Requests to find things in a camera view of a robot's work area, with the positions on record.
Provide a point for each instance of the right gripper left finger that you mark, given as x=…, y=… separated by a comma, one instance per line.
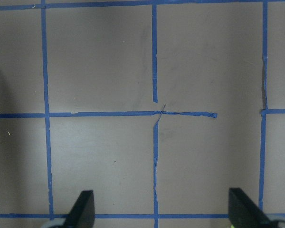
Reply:
x=82, y=214

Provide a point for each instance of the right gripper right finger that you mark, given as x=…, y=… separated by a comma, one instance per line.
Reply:
x=244, y=213

